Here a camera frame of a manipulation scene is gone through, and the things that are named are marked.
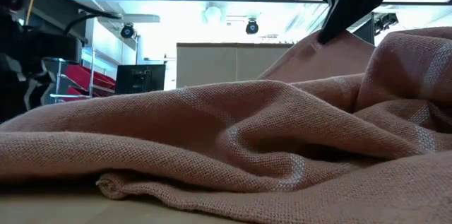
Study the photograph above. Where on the black room partition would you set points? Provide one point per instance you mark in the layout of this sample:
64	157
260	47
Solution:
365	31

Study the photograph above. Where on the red shelf bin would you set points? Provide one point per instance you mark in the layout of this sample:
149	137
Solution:
76	93
90	77

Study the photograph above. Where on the beige fabric storage box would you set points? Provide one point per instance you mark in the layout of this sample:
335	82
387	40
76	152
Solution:
233	65

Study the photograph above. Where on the black bulky mounted camera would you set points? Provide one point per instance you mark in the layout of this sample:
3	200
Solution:
385	22

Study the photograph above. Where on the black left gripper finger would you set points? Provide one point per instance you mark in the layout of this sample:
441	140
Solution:
37	91
10	93

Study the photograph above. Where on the black round ceiling camera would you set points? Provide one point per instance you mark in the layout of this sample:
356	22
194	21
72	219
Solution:
251	27
127	31

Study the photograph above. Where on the black computer monitor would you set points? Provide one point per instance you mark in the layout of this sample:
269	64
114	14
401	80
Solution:
139	79

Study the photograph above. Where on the silver metal shelf rack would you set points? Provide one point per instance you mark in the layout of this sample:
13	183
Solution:
91	72

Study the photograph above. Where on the terracotta pink towel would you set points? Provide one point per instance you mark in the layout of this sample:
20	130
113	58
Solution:
212	128

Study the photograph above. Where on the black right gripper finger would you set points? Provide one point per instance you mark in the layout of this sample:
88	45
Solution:
335	5
363	1

